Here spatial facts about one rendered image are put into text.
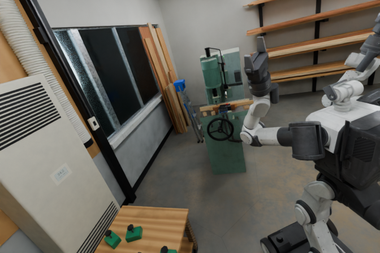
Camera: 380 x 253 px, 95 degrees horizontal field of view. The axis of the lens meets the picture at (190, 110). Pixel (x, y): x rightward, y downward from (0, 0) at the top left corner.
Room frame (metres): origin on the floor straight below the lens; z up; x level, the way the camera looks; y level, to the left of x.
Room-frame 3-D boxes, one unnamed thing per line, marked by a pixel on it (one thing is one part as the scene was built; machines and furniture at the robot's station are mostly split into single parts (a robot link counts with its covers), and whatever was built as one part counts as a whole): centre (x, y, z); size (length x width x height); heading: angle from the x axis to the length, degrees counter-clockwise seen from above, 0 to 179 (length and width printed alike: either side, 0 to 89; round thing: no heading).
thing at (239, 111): (1.82, -0.39, 0.87); 0.61 x 0.30 x 0.06; 78
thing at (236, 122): (2.07, -0.36, 0.76); 0.57 x 0.45 x 0.09; 168
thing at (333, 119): (0.57, -0.64, 1.23); 0.34 x 0.30 x 0.36; 100
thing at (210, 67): (1.95, -0.34, 1.35); 0.18 x 0.18 x 0.31
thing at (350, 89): (0.63, -0.64, 1.44); 0.10 x 0.07 x 0.09; 100
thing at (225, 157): (2.07, -0.36, 0.36); 0.58 x 0.45 x 0.71; 168
